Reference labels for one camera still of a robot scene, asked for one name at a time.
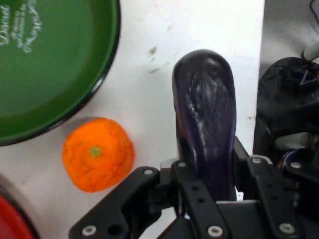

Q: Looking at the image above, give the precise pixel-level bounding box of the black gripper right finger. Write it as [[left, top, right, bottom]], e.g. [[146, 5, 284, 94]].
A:
[[232, 135, 319, 239]]

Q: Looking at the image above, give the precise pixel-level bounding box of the green plate with white lettering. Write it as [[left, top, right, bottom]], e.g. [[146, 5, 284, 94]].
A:
[[0, 0, 122, 147]]

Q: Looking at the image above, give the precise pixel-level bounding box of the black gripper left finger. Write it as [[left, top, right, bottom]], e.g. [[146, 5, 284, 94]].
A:
[[68, 159, 233, 239]]

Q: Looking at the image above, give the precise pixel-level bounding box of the red plate with dark rim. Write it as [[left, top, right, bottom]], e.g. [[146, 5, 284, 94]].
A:
[[0, 174, 40, 239]]

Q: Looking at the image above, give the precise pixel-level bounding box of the dark purple toy eggplant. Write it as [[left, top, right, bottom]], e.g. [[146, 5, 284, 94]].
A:
[[171, 49, 238, 203]]

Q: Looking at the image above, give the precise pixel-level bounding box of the white tube fitting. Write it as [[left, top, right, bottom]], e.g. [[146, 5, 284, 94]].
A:
[[274, 132, 313, 150]]

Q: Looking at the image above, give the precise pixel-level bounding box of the orange toy fruit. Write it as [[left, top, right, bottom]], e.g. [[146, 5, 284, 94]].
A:
[[61, 117, 136, 193]]

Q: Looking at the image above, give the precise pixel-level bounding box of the thin black cable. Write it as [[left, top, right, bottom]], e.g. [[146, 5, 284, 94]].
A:
[[309, 0, 319, 27]]

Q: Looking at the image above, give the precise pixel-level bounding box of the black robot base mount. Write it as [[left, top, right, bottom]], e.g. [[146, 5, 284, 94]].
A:
[[253, 57, 319, 172]]

